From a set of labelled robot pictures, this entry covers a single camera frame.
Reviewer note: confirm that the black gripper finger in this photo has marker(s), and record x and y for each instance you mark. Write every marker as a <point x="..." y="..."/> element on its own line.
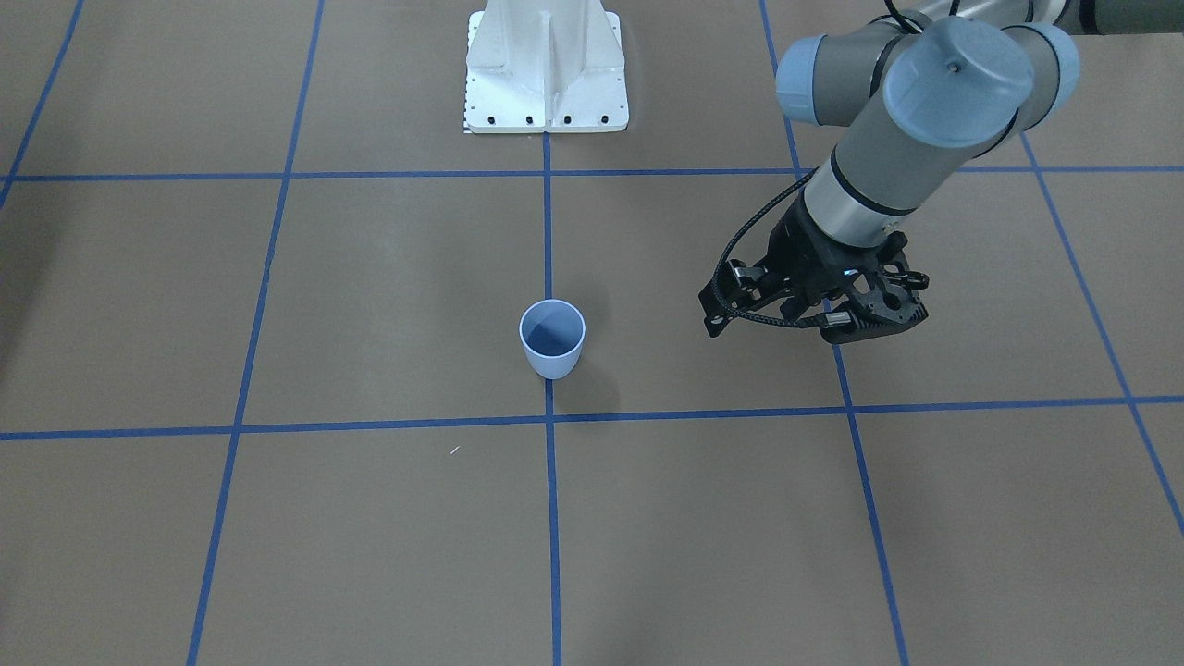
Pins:
<point x="740" y="282"/>
<point x="721" y="307"/>

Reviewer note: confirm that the white metal mount base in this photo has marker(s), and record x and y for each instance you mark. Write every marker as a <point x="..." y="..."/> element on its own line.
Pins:
<point x="545" y="66"/>

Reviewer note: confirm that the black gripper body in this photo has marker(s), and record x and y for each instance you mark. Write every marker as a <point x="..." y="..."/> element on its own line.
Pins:
<point x="803" y="253"/>

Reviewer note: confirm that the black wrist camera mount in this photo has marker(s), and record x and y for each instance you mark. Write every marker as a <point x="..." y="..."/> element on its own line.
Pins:
<point x="880" y="293"/>

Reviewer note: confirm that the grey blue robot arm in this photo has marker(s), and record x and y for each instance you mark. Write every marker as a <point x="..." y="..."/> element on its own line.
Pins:
<point x="918" y="93"/>

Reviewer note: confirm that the light blue cup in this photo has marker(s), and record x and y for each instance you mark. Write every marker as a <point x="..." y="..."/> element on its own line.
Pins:
<point x="552" y="334"/>

